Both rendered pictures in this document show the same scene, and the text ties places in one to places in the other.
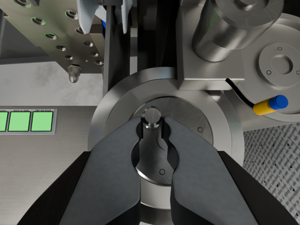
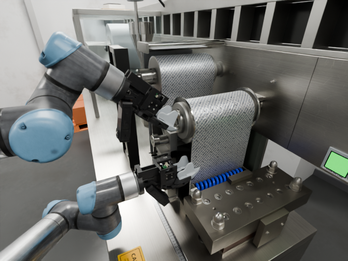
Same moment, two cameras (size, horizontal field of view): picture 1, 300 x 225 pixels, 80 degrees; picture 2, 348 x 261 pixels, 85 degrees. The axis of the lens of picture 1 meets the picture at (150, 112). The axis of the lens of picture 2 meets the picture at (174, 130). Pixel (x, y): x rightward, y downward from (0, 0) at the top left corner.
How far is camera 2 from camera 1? 0.53 m
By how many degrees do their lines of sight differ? 61
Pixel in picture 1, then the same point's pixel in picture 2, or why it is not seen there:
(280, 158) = (183, 93)
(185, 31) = (169, 144)
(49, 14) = (237, 200)
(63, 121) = (318, 153)
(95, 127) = (192, 133)
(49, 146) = (339, 138)
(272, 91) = not seen: hidden behind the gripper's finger
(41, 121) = (338, 164)
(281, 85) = not seen: hidden behind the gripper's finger
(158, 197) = (180, 107)
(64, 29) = (245, 194)
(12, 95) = not seen: outside the picture
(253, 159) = (197, 89)
